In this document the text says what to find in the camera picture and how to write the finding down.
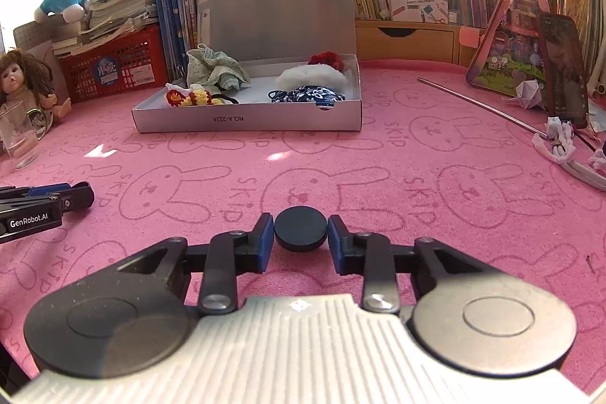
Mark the black round lid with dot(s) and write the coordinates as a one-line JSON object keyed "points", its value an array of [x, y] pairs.
{"points": [[300, 229]]}

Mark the white paper origami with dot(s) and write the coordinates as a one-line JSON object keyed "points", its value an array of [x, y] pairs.
{"points": [[528, 94]]}

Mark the thin metal rod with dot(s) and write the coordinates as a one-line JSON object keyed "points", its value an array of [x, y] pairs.
{"points": [[473, 102]]}

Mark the red plastic basket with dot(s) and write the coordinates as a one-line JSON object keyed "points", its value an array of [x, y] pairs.
{"points": [[142, 63]]}

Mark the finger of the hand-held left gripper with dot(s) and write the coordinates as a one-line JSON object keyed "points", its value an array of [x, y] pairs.
{"points": [[47, 190], [78, 198]]}

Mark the pink house shaped box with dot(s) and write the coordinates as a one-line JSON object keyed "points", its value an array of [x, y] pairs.
{"points": [[511, 68]]}

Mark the brown haired doll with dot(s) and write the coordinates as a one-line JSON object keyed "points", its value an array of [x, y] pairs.
{"points": [[19, 75]]}

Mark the grey cardboard box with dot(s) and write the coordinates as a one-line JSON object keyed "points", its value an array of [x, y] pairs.
{"points": [[246, 120]]}

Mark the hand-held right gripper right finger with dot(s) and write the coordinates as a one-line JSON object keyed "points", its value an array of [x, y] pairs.
{"points": [[336, 245]]}

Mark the red crochet pouch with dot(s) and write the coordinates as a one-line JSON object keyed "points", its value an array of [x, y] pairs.
{"points": [[326, 58]]}

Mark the grid cutting mat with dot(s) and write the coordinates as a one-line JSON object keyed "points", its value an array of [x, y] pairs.
{"points": [[31, 36]]}

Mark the glass mug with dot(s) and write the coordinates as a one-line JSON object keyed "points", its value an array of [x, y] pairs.
{"points": [[19, 143]]}

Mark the wooden drawer unit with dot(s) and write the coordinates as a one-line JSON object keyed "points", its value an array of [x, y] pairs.
{"points": [[416, 46]]}

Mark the blue floral pouch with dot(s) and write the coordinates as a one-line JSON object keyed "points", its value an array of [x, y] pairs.
{"points": [[307, 96]]}

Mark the pink sticky note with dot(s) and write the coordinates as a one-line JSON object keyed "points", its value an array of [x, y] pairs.
{"points": [[471, 39]]}

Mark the white fluffy pom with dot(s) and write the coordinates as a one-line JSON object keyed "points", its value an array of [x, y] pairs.
{"points": [[307, 77]]}

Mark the smartphone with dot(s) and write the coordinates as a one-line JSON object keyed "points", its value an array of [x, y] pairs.
{"points": [[563, 72]]}

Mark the green checkered cloth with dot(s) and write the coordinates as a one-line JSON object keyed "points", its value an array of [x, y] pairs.
{"points": [[213, 68]]}

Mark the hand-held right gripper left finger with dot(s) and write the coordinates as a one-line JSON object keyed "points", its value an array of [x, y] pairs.
{"points": [[267, 243]]}

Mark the pink bunny print mat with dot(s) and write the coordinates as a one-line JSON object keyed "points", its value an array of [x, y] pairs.
{"points": [[426, 195]]}

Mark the row of blue books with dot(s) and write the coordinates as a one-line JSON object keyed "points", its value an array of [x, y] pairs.
{"points": [[170, 6]]}

